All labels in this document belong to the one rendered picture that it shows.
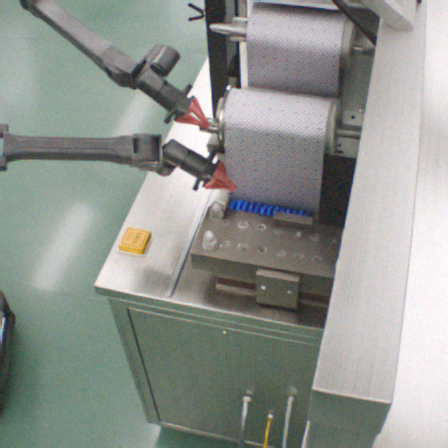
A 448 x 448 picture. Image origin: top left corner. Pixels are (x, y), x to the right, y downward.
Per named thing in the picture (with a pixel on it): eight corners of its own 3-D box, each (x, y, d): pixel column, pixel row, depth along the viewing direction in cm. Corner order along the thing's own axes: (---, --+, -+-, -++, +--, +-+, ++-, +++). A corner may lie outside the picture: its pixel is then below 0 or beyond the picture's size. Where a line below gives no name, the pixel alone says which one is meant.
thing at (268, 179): (228, 201, 171) (225, 146, 157) (318, 215, 166) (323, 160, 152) (227, 202, 170) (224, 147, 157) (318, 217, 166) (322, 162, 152)
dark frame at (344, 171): (240, 194, 188) (238, 140, 173) (356, 213, 181) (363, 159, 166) (234, 213, 183) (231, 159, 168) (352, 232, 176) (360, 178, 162)
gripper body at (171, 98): (168, 126, 157) (143, 108, 154) (181, 101, 163) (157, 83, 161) (183, 112, 152) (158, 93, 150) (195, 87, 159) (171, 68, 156)
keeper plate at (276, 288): (258, 295, 163) (257, 267, 155) (298, 302, 161) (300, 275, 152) (255, 303, 161) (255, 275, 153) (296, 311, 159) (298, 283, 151)
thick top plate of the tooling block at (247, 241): (209, 221, 172) (208, 205, 167) (363, 247, 164) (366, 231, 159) (192, 268, 162) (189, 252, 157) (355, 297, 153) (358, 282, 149)
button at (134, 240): (128, 231, 180) (126, 226, 178) (152, 236, 179) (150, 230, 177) (119, 251, 176) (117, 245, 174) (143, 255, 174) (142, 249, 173)
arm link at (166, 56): (116, 83, 160) (110, 64, 152) (141, 48, 163) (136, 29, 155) (157, 102, 158) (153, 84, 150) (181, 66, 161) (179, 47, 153)
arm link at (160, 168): (140, 165, 157) (139, 132, 159) (129, 181, 167) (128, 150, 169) (188, 168, 161) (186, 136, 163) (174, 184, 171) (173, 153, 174)
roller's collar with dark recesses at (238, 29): (236, 33, 172) (235, 12, 168) (258, 35, 171) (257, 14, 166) (230, 45, 168) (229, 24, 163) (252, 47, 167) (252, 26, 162)
